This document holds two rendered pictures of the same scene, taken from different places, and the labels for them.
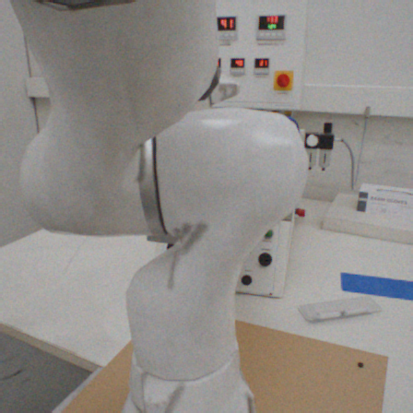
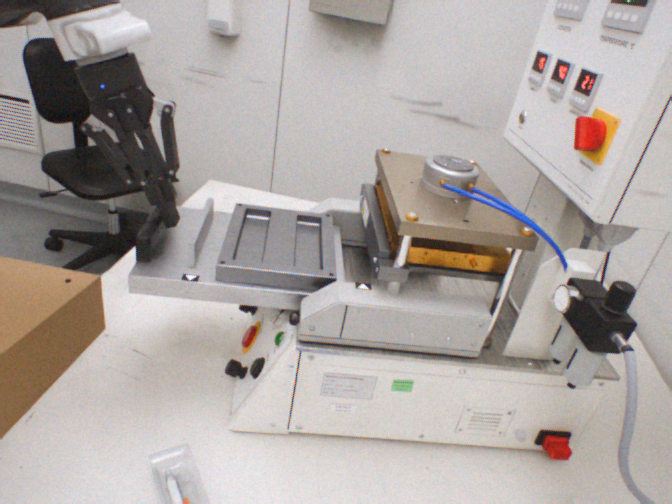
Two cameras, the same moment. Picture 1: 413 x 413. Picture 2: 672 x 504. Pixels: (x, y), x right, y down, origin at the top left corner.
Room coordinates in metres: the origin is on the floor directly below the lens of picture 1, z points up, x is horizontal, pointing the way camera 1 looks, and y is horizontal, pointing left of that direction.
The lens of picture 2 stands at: (0.73, -0.68, 1.36)
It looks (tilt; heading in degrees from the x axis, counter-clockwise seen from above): 30 degrees down; 67
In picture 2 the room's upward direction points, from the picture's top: 10 degrees clockwise
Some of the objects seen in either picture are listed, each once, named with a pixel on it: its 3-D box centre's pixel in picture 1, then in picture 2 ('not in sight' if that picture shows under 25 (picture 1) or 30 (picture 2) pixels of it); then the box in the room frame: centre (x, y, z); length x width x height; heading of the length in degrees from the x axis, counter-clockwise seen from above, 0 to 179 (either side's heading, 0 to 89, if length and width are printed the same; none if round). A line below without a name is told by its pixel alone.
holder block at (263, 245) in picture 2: not in sight; (280, 243); (0.91, -0.04, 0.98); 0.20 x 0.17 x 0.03; 75
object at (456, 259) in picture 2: not in sight; (439, 215); (1.13, -0.10, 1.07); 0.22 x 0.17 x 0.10; 75
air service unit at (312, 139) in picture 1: (317, 147); (581, 324); (1.20, -0.35, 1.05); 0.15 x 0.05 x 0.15; 75
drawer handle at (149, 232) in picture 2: not in sight; (157, 224); (0.73, 0.01, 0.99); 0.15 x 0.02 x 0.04; 75
